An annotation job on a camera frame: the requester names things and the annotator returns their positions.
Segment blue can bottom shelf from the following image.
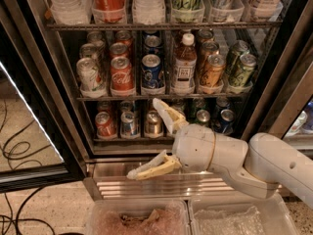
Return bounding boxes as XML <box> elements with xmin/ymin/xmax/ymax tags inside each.
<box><xmin>213</xmin><ymin>109</ymin><xmax>235</xmax><ymax>134</ymax></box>

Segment clear water bottle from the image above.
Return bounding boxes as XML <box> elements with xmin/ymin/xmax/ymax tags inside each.
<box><xmin>132</xmin><ymin>0</ymin><xmax>165</xmax><ymax>24</ymax></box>
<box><xmin>51</xmin><ymin>0</ymin><xmax>92</xmax><ymax>25</ymax></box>

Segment blue pepsi can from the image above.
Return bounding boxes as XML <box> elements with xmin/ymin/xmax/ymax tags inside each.
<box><xmin>142</xmin><ymin>54</ymin><xmax>162</xmax><ymax>89</ymax></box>
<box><xmin>144</xmin><ymin>36</ymin><xmax>162</xmax><ymax>56</ymax></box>

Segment white can shelf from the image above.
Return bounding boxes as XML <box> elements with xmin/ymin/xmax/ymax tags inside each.
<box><xmin>76</xmin><ymin>58</ymin><xmax>104</xmax><ymax>91</ymax></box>
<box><xmin>87</xmin><ymin>30</ymin><xmax>106</xmax><ymax>47</ymax></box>
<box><xmin>79</xmin><ymin>43</ymin><xmax>98</xmax><ymax>60</ymax></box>

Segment clear bin with brown wrap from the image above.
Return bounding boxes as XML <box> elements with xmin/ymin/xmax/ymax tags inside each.
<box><xmin>85</xmin><ymin>198</ymin><xmax>191</xmax><ymax>235</ymax></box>

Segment blue-white can bottom shelf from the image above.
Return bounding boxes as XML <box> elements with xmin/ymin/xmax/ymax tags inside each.
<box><xmin>121</xmin><ymin>111</ymin><xmax>137</xmax><ymax>137</ymax></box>

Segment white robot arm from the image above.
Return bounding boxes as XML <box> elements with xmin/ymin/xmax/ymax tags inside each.
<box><xmin>127</xmin><ymin>98</ymin><xmax>313</xmax><ymax>208</ymax></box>

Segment red coke can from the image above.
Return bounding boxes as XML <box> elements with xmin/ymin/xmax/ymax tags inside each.
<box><xmin>110</xmin><ymin>42</ymin><xmax>129</xmax><ymax>59</ymax></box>
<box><xmin>111</xmin><ymin>56</ymin><xmax>134</xmax><ymax>91</ymax></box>
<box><xmin>115</xmin><ymin>30</ymin><xmax>133</xmax><ymax>47</ymax></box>

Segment orange can rear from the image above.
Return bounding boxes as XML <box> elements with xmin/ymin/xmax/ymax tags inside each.
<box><xmin>196</xmin><ymin>29</ymin><xmax>214</xmax><ymax>43</ymax></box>

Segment white can front middle shelf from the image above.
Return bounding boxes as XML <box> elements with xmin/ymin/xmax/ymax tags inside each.
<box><xmin>76</xmin><ymin>58</ymin><xmax>104</xmax><ymax>91</ymax></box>

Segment blue pepsi can rear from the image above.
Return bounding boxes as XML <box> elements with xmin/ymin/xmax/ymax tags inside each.
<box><xmin>144</xmin><ymin>36</ymin><xmax>162</xmax><ymax>56</ymax></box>

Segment black floor cables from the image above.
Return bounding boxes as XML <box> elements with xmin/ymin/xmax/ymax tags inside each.
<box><xmin>0</xmin><ymin>98</ymin><xmax>57</xmax><ymax>235</ymax></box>

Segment brown tea bottle white cap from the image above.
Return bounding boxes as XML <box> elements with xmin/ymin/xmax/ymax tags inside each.
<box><xmin>172</xmin><ymin>33</ymin><xmax>197</xmax><ymax>89</ymax></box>

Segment open fridge glass door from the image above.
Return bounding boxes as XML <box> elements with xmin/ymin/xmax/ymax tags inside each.
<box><xmin>0</xmin><ymin>5</ymin><xmax>85</xmax><ymax>193</ymax></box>

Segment orange can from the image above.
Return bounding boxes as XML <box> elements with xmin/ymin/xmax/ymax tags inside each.
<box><xmin>196</xmin><ymin>29</ymin><xmax>214</xmax><ymax>43</ymax></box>
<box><xmin>200</xmin><ymin>54</ymin><xmax>226</xmax><ymax>87</ymax></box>
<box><xmin>198</xmin><ymin>41</ymin><xmax>219</xmax><ymax>69</ymax></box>

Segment orange can front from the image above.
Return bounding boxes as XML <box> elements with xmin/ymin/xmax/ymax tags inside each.
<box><xmin>200</xmin><ymin>54</ymin><xmax>226</xmax><ymax>87</ymax></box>

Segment green can rear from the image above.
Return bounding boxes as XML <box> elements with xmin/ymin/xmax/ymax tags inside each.
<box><xmin>225</xmin><ymin>40</ymin><xmax>249</xmax><ymax>75</ymax></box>

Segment clear water bottle top middle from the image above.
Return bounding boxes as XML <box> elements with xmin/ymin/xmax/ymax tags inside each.
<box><xmin>132</xmin><ymin>0</ymin><xmax>165</xmax><ymax>24</ymax></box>

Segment white can rear middle shelf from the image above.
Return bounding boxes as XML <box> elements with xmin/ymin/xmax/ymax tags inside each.
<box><xmin>87</xmin><ymin>30</ymin><xmax>106</xmax><ymax>47</ymax></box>

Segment red can bottom shelf front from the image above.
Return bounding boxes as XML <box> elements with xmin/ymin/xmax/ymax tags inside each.
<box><xmin>95</xmin><ymin>112</ymin><xmax>116</xmax><ymax>137</ymax></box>

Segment brown can bottom shelf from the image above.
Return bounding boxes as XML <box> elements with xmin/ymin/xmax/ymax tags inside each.
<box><xmin>145</xmin><ymin>111</ymin><xmax>162</xmax><ymax>134</ymax></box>

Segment clear water bottle top left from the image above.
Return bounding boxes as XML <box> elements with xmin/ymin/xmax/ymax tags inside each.
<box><xmin>51</xmin><ymin>0</ymin><xmax>92</xmax><ymax>25</ymax></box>

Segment clear bin with bubble wrap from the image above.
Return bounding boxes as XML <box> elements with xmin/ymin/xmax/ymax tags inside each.
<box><xmin>188</xmin><ymin>194</ymin><xmax>299</xmax><ymax>235</ymax></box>

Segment green can front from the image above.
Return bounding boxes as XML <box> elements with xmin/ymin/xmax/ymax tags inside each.
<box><xmin>228</xmin><ymin>54</ymin><xmax>257</xmax><ymax>87</ymax></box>

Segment green can bottom shelf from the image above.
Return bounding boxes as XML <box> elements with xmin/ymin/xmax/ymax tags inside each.
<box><xmin>195</xmin><ymin>110</ymin><xmax>210</xmax><ymax>127</ymax></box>

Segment blue pepsi can front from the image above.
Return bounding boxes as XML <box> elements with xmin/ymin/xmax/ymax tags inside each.
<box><xmin>142</xmin><ymin>54</ymin><xmax>162</xmax><ymax>89</ymax></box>

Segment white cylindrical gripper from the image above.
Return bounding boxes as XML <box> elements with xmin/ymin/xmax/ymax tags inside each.
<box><xmin>126</xmin><ymin>98</ymin><xmax>215</xmax><ymax>180</ymax></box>

